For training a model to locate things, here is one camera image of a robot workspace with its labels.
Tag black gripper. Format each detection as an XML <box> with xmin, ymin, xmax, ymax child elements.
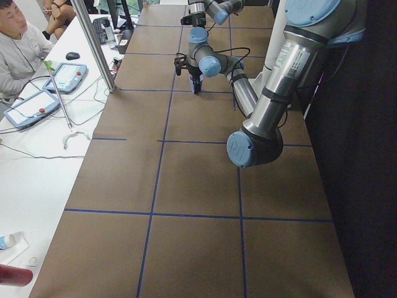
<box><xmin>189</xmin><ymin>66</ymin><xmax>202</xmax><ymax>94</ymax></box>
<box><xmin>190</xmin><ymin>12</ymin><xmax>205</xmax><ymax>28</ymax></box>

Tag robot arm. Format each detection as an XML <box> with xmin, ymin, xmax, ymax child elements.
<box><xmin>181</xmin><ymin>1</ymin><xmax>367</xmax><ymax>168</ymax></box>
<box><xmin>181</xmin><ymin>0</ymin><xmax>245</xmax><ymax>28</ymax></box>

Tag blue ribbed plastic cup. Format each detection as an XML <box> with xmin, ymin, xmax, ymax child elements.
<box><xmin>189</xmin><ymin>76</ymin><xmax>203</xmax><ymax>93</ymax></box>

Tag white mounting pillar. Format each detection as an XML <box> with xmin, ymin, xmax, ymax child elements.
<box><xmin>249</xmin><ymin>0</ymin><xmax>287</xmax><ymax>98</ymax></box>

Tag clear water bottle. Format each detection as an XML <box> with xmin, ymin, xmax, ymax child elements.
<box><xmin>102</xmin><ymin>19</ymin><xmax>117</xmax><ymax>50</ymax></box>

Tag black keyboard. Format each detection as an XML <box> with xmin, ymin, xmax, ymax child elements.
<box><xmin>92</xmin><ymin>17</ymin><xmax>109</xmax><ymax>45</ymax></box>

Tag far teach pendant tablet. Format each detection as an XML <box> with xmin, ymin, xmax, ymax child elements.
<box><xmin>45</xmin><ymin>61</ymin><xmax>87</xmax><ymax>94</ymax></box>

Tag teach pendant tablet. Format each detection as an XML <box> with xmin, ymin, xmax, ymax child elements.
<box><xmin>45</xmin><ymin>61</ymin><xmax>87</xmax><ymax>94</ymax></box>
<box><xmin>3</xmin><ymin>90</ymin><xmax>60</xmax><ymax>129</ymax></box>

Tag black computer mouse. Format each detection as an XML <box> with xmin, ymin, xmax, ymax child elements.
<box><xmin>65</xmin><ymin>52</ymin><xmax>80</xmax><ymax>60</ymax></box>

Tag reacher grabber tool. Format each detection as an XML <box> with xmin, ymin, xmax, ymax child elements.
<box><xmin>43</xmin><ymin>60</ymin><xmax>91</xmax><ymax>151</ymax></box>

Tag seated person black shoes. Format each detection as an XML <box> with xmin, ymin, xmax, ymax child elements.
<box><xmin>42</xmin><ymin>0</ymin><xmax>77</xmax><ymax>40</ymax></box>

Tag near teach pendant tablet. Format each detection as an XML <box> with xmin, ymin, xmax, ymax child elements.
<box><xmin>3</xmin><ymin>90</ymin><xmax>60</xmax><ymax>129</ymax></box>

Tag seated person white shirt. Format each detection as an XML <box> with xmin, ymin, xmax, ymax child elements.
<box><xmin>1</xmin><ymin>1</ymin><xmax>53</xmax><ymax>101</ymax></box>

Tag white blue tube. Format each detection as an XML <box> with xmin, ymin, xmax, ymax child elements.
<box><xmin>1</xmin><ymin>232</ymin><xmax>29</xmax><ymax>252</ymax></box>

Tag red cylinder bottle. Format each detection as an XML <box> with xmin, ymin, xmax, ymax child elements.
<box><xmin>1</xmin><ymin>264</ymin><xmax>33</xmax><ymax>287</ymax></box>

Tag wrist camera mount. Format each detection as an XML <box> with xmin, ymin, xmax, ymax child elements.
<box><xmin>181</xmin><ymin>16</ymin><xmax>192</xmax><ymax>25</ymax></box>
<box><xmin>174</xmin><ymin>53</ymin><xmax>187</xmax><ymax>76</ymax></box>

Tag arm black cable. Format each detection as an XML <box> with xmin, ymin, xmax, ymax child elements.
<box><xmin>213</xmin><ymin>47</ymin><xmax>251</xmax><ymax>81</ymax></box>

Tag aluminium frame post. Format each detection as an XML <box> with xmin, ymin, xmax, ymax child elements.
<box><xmin>71</xmin><ymin>0</ymin><xmax>116</xmax><ymax>93</ymax></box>

